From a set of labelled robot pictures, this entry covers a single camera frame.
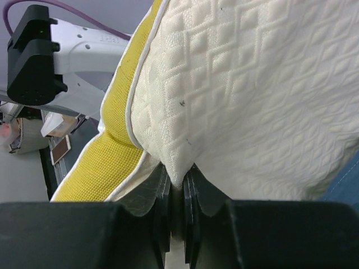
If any smartphone with gold back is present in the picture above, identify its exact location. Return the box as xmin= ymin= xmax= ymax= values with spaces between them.
xmin=50 ymin=135 xmax=71 ymax=166

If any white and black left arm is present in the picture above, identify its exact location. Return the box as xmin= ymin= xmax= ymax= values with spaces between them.
xmin=7 ymin=1 xmax=130 ymax=114

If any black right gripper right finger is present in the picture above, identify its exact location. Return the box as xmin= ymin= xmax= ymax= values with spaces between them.
xmin=183 ymin=166 xmax=358 ymax=268

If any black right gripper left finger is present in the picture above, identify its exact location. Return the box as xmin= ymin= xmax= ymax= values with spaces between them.
xmin=1 ymin=165 xmax=170 ymax=268

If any blue cartoon print pillowcase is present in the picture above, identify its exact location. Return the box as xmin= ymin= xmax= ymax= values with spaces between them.
xmin=319 ymin=152 xmax=359 ymax=208

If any cream pillow with yellow edge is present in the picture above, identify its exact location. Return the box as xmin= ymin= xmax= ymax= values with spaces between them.
xmin=52 ymin=1 xmax=358 ymax=202

